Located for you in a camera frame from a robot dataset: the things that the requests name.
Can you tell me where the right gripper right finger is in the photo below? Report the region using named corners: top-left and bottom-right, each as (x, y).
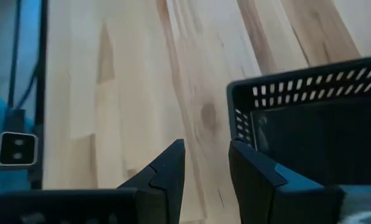
top-left (227, 139), bottom-right (371, 224)

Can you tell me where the black plastic basket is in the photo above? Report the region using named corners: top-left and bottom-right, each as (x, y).
top-left (226, 54), bottom-right (371, 187)

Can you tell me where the black camera cable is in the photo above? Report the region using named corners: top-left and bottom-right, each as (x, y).
top-left (3, 0), bottom-right (27, 133)

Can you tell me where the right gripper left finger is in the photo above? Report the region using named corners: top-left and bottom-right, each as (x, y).
top-left (0, 138), bottom-right (186, 224)

